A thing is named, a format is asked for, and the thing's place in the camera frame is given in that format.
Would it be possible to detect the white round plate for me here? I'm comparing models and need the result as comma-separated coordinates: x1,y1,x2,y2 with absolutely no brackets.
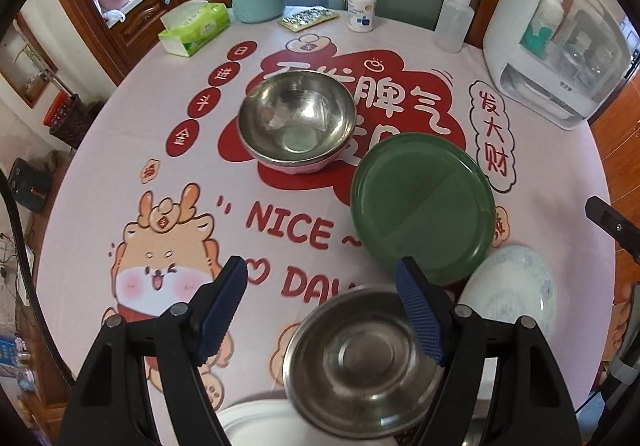
217,400,397,446

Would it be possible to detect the small steel bowl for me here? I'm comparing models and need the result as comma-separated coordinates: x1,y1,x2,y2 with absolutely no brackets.
283,285,442,440

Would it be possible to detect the green round plate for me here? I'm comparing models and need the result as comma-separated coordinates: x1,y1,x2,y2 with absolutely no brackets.
349,133,496,287

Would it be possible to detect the pink steel bowl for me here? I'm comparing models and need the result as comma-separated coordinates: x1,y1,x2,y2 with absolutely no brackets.
236,71,357,175

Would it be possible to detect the printed pink tablecloth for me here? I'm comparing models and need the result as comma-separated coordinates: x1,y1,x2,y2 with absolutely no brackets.
34,4,618,446

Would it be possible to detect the clear squeeze bottle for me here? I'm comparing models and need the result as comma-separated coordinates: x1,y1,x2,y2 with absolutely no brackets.
434,0,475,54

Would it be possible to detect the white pill bottle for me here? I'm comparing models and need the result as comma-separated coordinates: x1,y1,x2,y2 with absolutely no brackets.
347,0,376,33

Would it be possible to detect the green tissue box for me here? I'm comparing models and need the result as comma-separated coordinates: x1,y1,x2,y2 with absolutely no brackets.
158,0,231,58

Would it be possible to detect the pill blister pack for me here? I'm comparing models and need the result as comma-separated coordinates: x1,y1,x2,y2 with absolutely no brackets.
278,7,340,33

